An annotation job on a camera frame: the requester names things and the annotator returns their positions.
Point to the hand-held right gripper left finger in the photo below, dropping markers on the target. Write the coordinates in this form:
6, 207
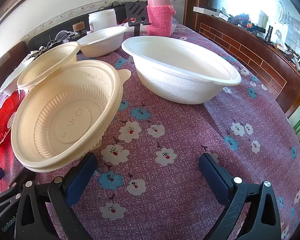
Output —
80, 177

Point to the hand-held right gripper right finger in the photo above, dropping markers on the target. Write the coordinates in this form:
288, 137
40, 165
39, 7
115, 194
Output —
215, 177

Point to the cream plastic bowl stack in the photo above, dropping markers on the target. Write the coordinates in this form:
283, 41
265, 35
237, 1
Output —
65, 120

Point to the large white paper bowl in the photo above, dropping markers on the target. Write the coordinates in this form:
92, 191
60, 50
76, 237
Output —
180, 62

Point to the purple floral tablecloth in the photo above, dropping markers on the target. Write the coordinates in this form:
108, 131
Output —
165, 180

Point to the red plastic plate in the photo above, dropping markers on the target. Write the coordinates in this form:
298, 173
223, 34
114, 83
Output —
2, 120

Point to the brown chair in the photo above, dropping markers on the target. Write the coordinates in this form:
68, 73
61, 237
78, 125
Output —
7, 55

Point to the wooden brick-pattern cabinet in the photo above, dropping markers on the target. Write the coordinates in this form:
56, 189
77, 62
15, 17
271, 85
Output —
240, 47

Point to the black sofa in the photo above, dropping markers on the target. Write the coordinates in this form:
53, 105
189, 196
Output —
37, 41

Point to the black flashlight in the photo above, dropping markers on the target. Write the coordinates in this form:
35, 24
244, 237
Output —
270, 33

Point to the white plastic jar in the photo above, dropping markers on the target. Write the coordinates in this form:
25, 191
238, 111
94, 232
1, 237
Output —
101, 20

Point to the pink knitted sleeve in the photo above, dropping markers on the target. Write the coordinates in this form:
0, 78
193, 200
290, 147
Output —
160, 21

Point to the white bottle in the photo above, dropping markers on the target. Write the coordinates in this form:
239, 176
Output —
263, 18

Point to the white flat box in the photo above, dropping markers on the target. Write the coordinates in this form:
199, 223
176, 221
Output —
207, 10

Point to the black spatula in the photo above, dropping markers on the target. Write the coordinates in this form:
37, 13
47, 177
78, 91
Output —
136, 10

